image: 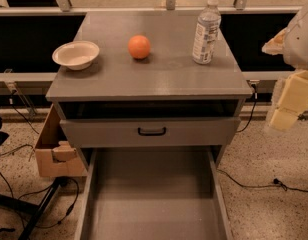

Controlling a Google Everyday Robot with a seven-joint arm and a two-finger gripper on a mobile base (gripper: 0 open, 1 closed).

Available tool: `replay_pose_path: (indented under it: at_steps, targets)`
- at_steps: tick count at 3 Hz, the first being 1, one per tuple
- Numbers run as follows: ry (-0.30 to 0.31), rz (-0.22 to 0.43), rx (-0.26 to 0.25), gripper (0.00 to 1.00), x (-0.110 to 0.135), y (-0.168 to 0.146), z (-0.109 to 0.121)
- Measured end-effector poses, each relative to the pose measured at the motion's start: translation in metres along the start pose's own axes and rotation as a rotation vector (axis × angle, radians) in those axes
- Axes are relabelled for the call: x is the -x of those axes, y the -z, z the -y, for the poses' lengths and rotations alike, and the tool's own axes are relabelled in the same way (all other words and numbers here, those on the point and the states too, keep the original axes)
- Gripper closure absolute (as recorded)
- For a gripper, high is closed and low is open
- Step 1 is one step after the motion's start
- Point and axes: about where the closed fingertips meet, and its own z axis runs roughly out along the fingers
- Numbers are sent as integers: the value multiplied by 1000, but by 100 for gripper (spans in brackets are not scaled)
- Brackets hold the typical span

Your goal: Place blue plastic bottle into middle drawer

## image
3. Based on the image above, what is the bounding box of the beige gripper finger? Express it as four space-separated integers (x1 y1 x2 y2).
262 29 286 55
269 70 308 132

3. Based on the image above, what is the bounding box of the clear plastic water bottle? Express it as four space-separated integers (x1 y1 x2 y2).
192 0 221 65

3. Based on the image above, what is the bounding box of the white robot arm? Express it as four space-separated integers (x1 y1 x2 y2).
262 1 308 135

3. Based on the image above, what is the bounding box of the grey drawer cabinet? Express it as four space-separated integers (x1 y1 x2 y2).
47 11 252 162

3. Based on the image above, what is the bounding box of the grey upper drawer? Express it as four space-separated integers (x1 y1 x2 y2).
60 118 240 148

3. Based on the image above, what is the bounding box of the grey open middle drawer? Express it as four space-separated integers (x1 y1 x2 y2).
74 147 234 240

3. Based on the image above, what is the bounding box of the orange fruit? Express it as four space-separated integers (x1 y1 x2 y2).
128 35 151 59

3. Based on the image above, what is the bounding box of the white paper bowl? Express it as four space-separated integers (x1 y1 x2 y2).
52 41 100 71

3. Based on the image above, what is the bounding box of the cardboard box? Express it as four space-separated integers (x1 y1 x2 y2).
35 106 87 177

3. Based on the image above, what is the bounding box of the black tripod stand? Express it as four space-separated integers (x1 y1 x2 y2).
0 177 69 240

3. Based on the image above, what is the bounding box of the black cable behind cabinet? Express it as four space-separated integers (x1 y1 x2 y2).
236 83 259 134

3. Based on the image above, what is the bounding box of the black floor cable right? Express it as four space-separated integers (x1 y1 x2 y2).
216 167 308 195

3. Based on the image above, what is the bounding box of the black drawer handle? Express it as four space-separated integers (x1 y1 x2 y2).
137 127 167 137

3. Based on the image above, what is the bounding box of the metal railing frame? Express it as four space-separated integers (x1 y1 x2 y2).
0 0 308 95

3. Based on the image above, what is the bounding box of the black floor cables left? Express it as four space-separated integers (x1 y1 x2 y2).
0 90 80 238

